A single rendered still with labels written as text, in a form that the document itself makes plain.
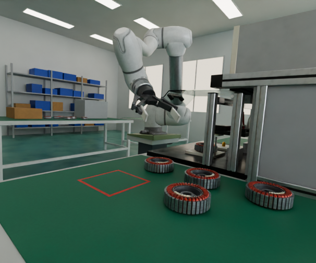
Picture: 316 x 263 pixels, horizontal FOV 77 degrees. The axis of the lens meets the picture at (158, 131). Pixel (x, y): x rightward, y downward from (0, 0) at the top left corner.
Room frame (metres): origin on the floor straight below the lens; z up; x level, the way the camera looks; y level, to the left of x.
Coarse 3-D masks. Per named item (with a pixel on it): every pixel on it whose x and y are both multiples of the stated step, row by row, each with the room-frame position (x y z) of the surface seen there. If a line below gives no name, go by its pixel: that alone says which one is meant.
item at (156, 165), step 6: (144, 162) 0.73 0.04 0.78; (150, 162) 0.70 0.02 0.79; (156, 162) 0.69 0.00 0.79; (162, 162) 0.70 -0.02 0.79; (168, 162) 0.70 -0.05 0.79; (144, 168) 0.72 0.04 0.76; (150, 168) 0.69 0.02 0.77; (156, 168) 0.68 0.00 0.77; (162, 168) 0.68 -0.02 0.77; (168, 168) 0.69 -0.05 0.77
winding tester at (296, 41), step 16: (288, 16) 0.70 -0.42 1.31; (304, 16) 0.68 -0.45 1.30; (240, 32) 0.80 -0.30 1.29; (256, 32) 0.77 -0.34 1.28; (272, 32) 0.73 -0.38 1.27; (288, 32) 0.70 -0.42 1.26; (304, 32) 0.67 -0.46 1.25; (240, 48) 0.80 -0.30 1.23; (256, 48) 0.76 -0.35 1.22; (272, 48) 0.73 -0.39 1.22; (288, 48) 0.70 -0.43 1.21; (304, 48) 0.67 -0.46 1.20; (240, 64) 0.79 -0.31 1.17; (256, 64) 0.76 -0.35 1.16; (272, 64) 0.72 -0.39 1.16; (288, 64) 0.69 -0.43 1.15; (304, 64) 0.67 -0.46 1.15
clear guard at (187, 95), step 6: (168, 90) 0.88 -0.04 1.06; (174, 90) 0.86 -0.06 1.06; (180, 90) 0.84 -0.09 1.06; (186, 90) 0.83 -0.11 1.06; (192, 90) 0.81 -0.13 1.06; (198, 90) 0.79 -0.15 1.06; (204, 90) 0.78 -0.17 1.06; (210, 90) 0.76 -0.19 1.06; (216, 90) 0.75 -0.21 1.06; (222, 90) 0.74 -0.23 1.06; (228, 90) 0.73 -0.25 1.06; (234, 90) 0.75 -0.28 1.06; (168, 96) 0.92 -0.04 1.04; (174, 96) 0.94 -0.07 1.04; (180, 96) 0.98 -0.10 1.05; (186, 96) 1.01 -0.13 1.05; (192, 96) 1.05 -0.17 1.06; (198, 96) 1.06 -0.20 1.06; (204, 96) 1.03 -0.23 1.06; (174, 102) 0.99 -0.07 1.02; (180, 102) 1.03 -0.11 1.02; (186, 102) 1.07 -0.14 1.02
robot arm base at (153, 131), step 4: (144, 128) 1.69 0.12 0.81; (148, 128) 1.64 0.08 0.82; (152, 128) 1.63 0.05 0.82; (156, 128) 1.64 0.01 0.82; (160, 128) 1.66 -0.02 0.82; (140, 132) 1.63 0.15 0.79; (144, 132) 1.63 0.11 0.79; (148, 132) 1.63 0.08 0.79; (152, 132) 1.61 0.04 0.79; (156, 132) 1.63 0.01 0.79; (160, 132) 1.65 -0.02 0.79; (164, 132) 1.69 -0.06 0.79
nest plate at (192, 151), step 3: (186, 150) 0.97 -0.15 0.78; (189, 150) 0.98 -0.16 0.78; (192, 150) 0.98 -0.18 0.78; (195, 150) 0.99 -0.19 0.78; (189, 153) 0.95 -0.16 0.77; (192, 153) 0.94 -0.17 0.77; (195, 153) 0.93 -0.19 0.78; (198, 153) 0.92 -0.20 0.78; (201, 153) 0.92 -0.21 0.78; (213, 153) 0.93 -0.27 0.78; (216, 153) 0.94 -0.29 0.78; (219, 153) 0.94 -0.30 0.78; (222, 153) 0.96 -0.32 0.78; (201, 156) 0.91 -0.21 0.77; (213, 156) 0.88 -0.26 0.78; (216, 156) 0.91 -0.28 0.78; (219, 156) 0.93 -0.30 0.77
